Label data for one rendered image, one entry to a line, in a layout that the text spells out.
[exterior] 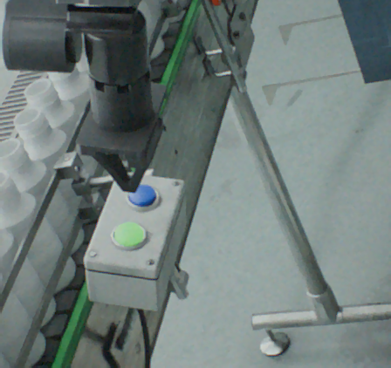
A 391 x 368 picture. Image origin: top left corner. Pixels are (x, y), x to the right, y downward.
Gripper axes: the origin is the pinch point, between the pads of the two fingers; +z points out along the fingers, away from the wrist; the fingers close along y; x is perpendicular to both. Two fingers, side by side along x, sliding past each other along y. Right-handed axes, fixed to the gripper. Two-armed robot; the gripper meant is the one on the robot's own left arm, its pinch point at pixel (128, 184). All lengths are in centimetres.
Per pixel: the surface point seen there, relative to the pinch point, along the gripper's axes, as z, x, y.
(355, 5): 25, 18, -74
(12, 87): 164, -111, -215
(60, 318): 22.9, -9.8, 0.1
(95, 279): 11.0, -3.5, 3.7
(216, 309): 129, -11, -93
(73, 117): 12.3, -14.2, -23.7
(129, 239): 7.1, -0.2, 1.0
